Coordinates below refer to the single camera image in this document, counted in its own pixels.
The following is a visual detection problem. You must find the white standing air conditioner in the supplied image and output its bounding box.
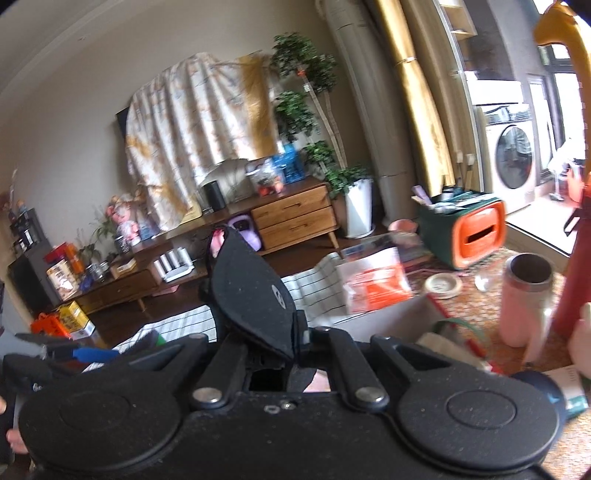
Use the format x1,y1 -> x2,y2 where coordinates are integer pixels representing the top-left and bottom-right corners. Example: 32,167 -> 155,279
316,0 -> 419,223

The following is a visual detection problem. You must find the yellow curtain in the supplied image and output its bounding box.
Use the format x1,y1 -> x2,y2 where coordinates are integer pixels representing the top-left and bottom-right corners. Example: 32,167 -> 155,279
373,0 -> 468,195

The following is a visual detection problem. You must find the black cylinder speaker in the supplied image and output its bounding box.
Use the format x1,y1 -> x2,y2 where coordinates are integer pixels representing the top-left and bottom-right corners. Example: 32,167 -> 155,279
202,181 -> 227,212

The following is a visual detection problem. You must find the white black checkered cloth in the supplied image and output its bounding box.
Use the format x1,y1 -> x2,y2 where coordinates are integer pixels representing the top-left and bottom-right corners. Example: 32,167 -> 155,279
110,264 -> 352,358

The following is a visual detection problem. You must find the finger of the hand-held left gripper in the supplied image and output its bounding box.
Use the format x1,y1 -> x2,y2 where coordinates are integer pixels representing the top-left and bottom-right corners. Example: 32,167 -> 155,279
15,333 -> 80,354
45,347 -> 121,371

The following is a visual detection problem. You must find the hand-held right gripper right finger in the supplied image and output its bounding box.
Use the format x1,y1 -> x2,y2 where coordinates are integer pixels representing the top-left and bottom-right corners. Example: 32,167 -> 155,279
307,326 -> 467,412

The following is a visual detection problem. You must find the purple kettlebell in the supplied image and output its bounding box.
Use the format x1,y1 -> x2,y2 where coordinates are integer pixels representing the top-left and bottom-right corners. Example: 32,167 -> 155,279
228,215 -> 262,253

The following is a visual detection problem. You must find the yellow giraffe toy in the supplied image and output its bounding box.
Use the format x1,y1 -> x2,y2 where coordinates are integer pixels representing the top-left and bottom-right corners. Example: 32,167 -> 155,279
533,2 -> 591,186

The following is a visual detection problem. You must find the white shell ornament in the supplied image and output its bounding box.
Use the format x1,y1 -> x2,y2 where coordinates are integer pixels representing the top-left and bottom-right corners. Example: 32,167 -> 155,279
202,159 -> 251,205

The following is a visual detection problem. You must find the orange white snack can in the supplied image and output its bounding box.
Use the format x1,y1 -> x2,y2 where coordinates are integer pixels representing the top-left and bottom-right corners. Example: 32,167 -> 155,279
45,244 -> 87,297

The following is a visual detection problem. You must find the yellow carton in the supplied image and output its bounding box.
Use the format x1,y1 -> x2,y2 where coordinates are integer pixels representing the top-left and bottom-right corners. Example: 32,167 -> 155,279
55,301 -> 96,339

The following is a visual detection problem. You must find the pink tumbler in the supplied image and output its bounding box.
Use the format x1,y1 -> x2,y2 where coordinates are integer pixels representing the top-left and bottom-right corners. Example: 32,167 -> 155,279
498,252 -> 556,348

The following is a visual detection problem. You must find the white green tube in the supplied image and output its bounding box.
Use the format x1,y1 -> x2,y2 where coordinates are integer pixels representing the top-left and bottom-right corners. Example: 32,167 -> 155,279
510,364 -> 590,419

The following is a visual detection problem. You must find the pink doll figure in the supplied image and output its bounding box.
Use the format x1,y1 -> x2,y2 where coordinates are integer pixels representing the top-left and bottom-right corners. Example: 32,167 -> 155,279
106,193 -> 154,246

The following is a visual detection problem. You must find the red water bottle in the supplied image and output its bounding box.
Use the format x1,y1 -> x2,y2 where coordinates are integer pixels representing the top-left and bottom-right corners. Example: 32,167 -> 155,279
551,179 -> 591,341

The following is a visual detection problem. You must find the clear bag with toys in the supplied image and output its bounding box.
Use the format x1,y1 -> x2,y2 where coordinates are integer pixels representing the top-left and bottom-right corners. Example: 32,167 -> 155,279
244,159 -> 286,198

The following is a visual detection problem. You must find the white round lid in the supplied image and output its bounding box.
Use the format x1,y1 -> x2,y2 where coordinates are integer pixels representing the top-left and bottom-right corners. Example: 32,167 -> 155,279
423,272 -> 463,299

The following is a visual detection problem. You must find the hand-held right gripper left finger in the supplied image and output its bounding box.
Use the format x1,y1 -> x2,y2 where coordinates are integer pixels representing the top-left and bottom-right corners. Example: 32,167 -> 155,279
99,335 -> 250,410

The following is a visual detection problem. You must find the red bucket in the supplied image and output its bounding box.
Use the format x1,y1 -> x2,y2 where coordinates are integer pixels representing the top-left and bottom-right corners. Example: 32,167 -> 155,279
565,159 -> 585,205

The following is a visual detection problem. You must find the orange white tissue packet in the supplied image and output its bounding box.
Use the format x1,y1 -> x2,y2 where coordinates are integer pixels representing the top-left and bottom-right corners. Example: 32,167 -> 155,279
334,246 -> 415,315

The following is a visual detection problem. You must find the green orange storage box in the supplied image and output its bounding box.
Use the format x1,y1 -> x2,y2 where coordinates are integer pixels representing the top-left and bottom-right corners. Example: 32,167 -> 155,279
417,193 -> 507,271

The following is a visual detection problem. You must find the floral cover sheet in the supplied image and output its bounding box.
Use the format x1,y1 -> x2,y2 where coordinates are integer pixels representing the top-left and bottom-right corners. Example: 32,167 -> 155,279
124,52 -> 279,232

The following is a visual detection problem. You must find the blue package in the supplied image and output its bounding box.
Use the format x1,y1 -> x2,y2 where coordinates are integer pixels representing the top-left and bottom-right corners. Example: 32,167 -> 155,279
272,143 -> 306,184

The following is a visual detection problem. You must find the clear plastic organizer box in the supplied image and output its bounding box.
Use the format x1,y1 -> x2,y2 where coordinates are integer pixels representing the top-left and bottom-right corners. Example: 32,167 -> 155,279
341,233 -> 417,260

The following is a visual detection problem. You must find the person's left hand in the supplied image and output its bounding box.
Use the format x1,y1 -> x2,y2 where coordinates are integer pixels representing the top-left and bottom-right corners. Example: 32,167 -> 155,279
0,394 -> 29,464

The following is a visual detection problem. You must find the potted plant white pot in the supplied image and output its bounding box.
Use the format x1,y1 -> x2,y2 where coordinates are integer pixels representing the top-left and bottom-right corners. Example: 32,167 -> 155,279
270,32 -> 376,239

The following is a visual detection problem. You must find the wooden tv cabinet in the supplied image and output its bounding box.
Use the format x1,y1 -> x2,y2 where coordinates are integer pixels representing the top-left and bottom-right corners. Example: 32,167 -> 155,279
59,182 -> 343,315

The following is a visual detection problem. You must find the black side cabinet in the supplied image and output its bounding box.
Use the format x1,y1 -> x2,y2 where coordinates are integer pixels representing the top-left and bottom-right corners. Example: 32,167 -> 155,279
6,207 -> 62,320

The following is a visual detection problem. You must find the white washing machine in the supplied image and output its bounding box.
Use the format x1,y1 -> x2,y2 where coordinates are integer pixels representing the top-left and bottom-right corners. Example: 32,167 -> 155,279
475,103 -> 539,216

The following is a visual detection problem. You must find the white router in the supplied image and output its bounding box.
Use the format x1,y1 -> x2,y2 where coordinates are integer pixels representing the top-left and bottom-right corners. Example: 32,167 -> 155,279
154,246 -> 195,283

